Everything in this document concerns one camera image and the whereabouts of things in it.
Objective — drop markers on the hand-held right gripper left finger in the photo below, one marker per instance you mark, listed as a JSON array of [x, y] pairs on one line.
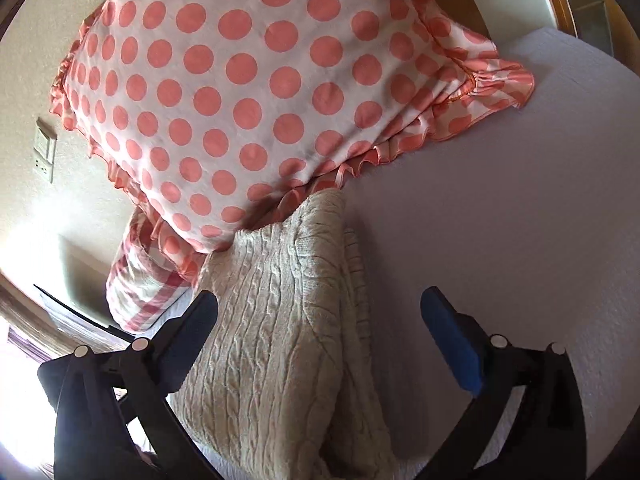
[[192, 325]]

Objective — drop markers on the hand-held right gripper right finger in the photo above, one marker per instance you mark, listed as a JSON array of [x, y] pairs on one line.
[[452, 342]]

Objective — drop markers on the pink checked pillow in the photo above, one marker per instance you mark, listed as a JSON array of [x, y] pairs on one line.
[[142, 280]]

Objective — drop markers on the white bed sheet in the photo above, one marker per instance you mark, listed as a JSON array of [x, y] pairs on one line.
[[490, 220]]

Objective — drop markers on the pink polka dot pillow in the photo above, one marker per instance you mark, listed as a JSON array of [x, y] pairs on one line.
[[260, 95]]

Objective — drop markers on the white wall switch panel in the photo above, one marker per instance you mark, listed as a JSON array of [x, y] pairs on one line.
[[45, 150]]

